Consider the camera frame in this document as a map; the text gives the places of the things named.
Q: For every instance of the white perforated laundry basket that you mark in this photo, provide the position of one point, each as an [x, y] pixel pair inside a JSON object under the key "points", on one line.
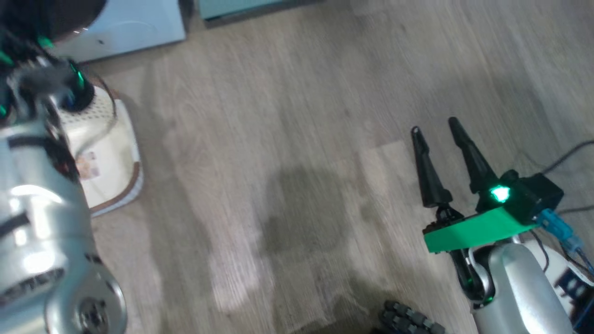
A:
{"points": [[111, 157]]}

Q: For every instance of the blue right camera plug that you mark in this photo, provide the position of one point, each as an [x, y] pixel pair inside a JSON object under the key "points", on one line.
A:
{"points": [[559, 227]]}

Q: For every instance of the teal cabinet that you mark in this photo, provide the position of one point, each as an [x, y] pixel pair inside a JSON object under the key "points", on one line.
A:
{"points": [[241, 7]]}

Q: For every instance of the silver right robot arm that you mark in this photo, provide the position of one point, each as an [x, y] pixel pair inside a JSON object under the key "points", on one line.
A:
{"points": [[524, 292]]}

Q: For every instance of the white front-loading washing machine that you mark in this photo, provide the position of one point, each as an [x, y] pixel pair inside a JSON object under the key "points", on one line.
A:
{"points": [[134, 28]]}

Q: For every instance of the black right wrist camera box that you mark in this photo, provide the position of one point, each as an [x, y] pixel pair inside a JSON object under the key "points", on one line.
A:
{"points": [[529, 195]]}

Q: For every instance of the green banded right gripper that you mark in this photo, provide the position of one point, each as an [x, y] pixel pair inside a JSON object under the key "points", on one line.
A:
{"points": [[473, 229]]}

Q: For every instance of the dark grey washing machine door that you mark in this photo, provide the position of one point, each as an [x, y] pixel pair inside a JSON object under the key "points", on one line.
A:
{"points": [[46, 14]]}

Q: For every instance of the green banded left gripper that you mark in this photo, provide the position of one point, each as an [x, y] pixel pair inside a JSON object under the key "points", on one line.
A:
{"points": [[32, 79]]}

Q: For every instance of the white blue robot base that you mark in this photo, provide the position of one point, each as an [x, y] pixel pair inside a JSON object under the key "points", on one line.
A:
{"points": [[575, 283]]}

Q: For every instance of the black ribbed robot wheel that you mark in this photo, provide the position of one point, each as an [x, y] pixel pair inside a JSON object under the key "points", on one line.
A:
{"points": [[410, 320]]}

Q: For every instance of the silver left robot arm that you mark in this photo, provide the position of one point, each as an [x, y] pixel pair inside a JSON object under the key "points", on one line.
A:
{"points": [[41, 222]]}

